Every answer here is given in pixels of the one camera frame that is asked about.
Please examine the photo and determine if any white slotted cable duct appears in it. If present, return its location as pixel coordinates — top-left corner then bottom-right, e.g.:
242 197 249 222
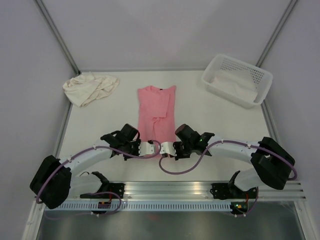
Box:
56 201 231 212

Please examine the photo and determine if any pink t-shirt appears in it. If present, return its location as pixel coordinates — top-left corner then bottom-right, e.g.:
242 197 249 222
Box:
137 85 177 144

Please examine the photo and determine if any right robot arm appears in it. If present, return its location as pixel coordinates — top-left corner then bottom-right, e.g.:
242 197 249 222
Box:
174 124 298 198

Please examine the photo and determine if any purple cable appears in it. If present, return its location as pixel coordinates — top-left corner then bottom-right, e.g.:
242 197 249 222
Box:
36 139 162 205
158 139 298 181

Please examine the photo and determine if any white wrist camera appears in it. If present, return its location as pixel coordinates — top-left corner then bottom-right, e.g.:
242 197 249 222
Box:
160 141 176 157
138 142 156 157

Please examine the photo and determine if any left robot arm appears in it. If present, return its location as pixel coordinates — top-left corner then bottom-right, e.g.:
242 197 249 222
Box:
29 123 141 209

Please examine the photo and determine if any white plastic basket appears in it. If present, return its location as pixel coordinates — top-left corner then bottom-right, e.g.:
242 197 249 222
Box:
201 54 273 109

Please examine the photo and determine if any left aluminium frame post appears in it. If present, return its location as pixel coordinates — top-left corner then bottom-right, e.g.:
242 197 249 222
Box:
33 0 81 75

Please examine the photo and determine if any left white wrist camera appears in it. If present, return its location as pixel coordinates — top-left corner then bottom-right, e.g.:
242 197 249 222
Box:
138 142 156 157

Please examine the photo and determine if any aluminium mounting rail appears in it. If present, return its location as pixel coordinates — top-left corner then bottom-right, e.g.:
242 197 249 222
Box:
66 181 306 201

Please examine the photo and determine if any cream white t-shirt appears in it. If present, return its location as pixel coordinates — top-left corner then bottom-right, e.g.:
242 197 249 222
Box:
62 72 120 108

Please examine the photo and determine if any aluminium frame post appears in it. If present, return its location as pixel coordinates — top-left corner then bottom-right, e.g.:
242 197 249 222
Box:
255 0 299 68
33 0 81 75

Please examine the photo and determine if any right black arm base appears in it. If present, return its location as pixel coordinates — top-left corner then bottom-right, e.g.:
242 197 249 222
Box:
209 171 258 200

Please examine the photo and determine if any white cloth in basket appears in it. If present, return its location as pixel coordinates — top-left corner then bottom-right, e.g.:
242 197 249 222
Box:
212 71 258 103

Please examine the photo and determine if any right aluminium frame post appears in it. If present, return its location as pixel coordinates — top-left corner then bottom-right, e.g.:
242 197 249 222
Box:
255 0 299 68

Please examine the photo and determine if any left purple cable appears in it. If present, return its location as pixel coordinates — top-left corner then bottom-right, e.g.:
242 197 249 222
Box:
36 139 162 205

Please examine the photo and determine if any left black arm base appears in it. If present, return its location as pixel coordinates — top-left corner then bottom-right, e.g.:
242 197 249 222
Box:
80 171 125 199

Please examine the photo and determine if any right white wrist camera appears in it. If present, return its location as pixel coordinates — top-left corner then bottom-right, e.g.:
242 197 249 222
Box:
160 141 176 157

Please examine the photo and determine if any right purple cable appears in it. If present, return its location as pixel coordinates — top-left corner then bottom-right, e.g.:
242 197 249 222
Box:
158 139 298 181

